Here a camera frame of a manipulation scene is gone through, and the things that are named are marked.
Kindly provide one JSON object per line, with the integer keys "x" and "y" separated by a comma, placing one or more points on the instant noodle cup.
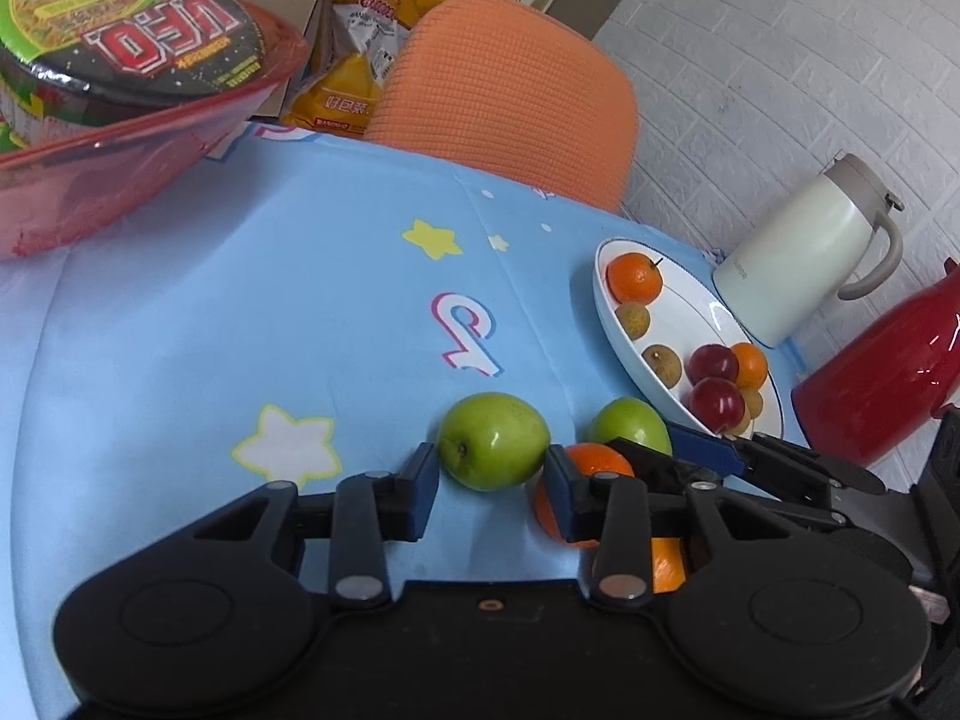
{"x": 112, "y": 15}

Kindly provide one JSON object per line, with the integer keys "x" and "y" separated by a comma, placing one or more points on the brown kiwi fruit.
{"x": 663, "y": 366}

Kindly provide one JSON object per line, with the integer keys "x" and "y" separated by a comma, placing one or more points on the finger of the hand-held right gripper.
{"x": 660, "y": 469}
{"x": 705, "y": 450}

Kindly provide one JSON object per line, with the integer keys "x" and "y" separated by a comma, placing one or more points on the small mandarin orange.
{"x": 751, "y": 365}
{"x": 592, "y": 459}
{"x": 634, "y": 277}

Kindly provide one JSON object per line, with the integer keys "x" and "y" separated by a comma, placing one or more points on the brown longan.
{"x": 632, "y": 319}
{"x": 739, "y": 427}
{"x": 752, "y": 403}

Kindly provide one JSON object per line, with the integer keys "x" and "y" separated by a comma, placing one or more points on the small yellow snack pack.
{"x": 337, "y": 94}

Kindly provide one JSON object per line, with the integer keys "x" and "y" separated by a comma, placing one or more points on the white thermos jug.
{"x": 780, "y": 262}

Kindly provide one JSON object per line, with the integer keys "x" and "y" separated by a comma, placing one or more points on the white plate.
{"x": 694, "y": 296}

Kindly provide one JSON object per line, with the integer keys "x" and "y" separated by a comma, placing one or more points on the green jujube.
{"x": 493, "y": 441}

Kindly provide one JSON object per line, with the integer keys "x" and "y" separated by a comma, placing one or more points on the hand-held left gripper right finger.
{"x": 559, "y": 495}

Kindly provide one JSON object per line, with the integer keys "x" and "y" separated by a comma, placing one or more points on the pink plastic bowl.
{"x": 112, "y": 180}

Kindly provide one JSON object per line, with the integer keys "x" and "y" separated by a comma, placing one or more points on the dark red plum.
{"x": 712, "y": 362}
{"x": 718, "y": 403}

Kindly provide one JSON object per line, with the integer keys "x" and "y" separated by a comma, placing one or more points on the blue printed tablecloth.
{"x": 300, "y": 315}

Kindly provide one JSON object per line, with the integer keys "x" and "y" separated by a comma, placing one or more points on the large orange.
{"x": 667, "y": 566}

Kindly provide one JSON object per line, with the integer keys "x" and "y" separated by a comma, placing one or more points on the orange chair back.
{"x": 510, "y": 105}

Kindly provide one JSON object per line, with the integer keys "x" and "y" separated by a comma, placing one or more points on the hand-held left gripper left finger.
{"x": 421, "y": 491}

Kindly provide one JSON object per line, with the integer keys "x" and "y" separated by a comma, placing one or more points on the red thermos jug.
{"x": 885, "y": 375}

